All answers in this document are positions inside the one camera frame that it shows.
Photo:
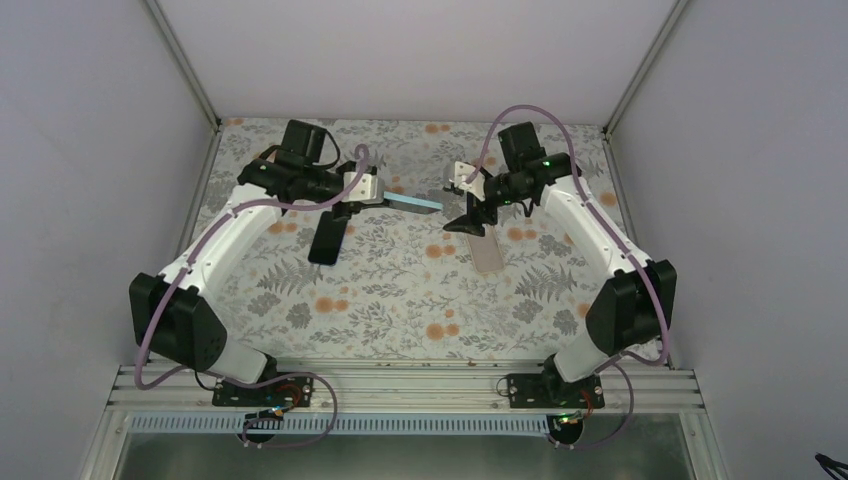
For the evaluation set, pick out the aluminium frame post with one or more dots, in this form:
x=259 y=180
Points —
x=654 y=50
x=179 y=55

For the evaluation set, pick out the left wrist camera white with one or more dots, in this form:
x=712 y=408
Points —
x=367 y=188

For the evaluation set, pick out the right aluminium frame post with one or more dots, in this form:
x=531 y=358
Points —
x=654 y=50

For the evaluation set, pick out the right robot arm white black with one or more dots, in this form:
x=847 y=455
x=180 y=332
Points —
x=635 y=302

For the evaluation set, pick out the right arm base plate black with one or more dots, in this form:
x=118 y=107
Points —
x=548 y=391

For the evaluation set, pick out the dark blue phone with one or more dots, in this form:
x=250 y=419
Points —
x=327 y=241

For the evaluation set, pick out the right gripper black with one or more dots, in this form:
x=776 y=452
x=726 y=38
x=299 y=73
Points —
x=466 y=223

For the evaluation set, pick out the beige phone case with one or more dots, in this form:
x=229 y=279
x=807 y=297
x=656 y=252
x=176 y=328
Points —
x=485 y=252

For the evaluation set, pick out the floral patterned table mat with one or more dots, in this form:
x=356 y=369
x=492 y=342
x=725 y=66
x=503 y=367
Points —
x=403 y=287

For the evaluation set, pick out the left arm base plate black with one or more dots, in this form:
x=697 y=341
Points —
x=294 y=392

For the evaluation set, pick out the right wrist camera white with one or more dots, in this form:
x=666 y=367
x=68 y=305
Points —
x=460 y=177

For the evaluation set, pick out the left aluminium frame post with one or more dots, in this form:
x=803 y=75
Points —
x=179 y=55

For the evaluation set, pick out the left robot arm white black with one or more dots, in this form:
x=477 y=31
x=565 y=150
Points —
x=171 y=311

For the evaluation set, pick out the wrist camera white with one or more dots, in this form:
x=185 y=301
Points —
x=367 y=188
x=460 y=177

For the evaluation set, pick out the slotted cable duct grey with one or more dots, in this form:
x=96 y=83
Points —
x=346 y=424

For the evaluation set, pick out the aluminium mounting rail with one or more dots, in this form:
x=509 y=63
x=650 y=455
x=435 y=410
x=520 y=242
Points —
x=432 y=387

